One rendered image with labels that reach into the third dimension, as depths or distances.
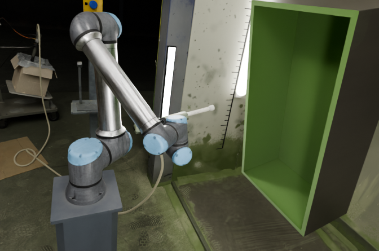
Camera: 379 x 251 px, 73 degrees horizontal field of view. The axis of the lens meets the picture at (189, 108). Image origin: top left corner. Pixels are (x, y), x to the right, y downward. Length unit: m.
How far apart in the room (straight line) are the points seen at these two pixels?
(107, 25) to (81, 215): 0.85
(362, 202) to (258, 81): 1.33
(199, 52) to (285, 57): 0.62
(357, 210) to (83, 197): 2.00
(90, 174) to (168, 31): 1.08
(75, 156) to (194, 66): 1.14
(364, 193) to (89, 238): 2.01
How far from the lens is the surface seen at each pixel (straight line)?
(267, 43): 1.64
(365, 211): 2.49
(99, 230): 1.44
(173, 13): 1.86
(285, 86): 1.87
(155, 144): 0.98
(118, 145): 1.36
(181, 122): 1.08
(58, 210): 1.38
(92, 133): 2.24
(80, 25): 1.12
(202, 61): 2.01
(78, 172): 1.29
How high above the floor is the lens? 1.59
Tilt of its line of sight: 23 degrees down
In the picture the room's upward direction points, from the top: 8 degrees clockwise
